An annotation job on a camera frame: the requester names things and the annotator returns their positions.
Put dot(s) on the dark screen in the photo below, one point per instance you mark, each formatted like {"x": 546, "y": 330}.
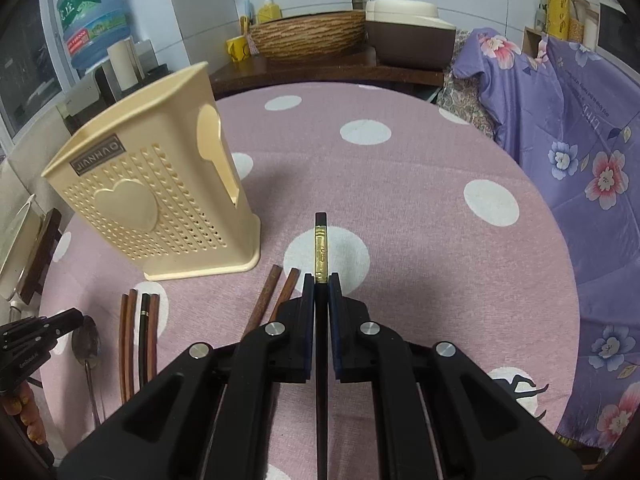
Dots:
{"x": 617, "y": 25}

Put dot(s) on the dark wooden counter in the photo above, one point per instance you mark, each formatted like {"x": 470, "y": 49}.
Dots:
{"x": 320, "y": 67}

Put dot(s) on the window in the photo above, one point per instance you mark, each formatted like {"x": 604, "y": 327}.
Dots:
{"x": 30, "y": 60}

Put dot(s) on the yellow roll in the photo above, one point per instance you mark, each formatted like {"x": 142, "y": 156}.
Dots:
{"x": 557, "y": 0}

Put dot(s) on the paisley patterned cloth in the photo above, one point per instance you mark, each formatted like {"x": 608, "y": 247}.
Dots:
{"x": 460, "y": 105}

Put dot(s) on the yellow cup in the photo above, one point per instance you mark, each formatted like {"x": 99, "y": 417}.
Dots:
{"x": 236, "y": 49}

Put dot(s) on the person's left hand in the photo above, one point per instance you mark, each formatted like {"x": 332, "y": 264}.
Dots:
{"x": 30, "y": 415}

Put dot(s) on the blue water jug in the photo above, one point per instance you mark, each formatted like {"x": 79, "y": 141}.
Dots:
{"x": 90, "y": 15}

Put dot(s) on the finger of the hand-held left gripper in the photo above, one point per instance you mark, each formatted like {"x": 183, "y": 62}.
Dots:
{"x": 62, "y": 321}

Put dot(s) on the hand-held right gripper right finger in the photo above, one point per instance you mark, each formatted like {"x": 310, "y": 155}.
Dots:
{"x": 334, "y": 310}

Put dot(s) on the white cylinder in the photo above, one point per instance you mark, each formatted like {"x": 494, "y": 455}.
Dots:
{"x": 122, "y": 65}

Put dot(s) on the cream perforated utensil holder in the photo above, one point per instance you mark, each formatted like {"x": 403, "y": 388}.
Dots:
{"x": 150, "y": 160}

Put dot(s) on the purple floral blanket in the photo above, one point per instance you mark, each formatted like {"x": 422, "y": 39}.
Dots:
{"x": 575, "y": 135}

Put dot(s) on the pink polka dot tablecloth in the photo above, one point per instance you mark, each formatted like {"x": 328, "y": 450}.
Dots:
{"x": 400, "y": 185}

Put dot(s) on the woven basket sink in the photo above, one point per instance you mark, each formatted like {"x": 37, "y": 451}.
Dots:
{"x": 305, "y": 35}

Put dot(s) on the black chopstick with gold band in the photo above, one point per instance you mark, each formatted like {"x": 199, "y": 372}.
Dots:
{"x": 320, "y": 250}

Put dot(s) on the beige and brown appliance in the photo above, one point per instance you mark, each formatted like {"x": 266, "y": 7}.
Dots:
{"x": 410, "y": 40}

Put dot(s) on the dark box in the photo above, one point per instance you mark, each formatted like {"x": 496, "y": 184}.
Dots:
{"x": 150, "y": 74}

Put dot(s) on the metal spoon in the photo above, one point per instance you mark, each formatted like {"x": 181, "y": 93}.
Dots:
{"x": 86, "y": 340}

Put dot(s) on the yellow soap bottle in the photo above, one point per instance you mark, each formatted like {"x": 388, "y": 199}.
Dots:
{"x": 269, "y": 11}

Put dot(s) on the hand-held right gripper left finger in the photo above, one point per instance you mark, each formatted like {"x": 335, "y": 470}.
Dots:
{"x": 309, "y": 310}

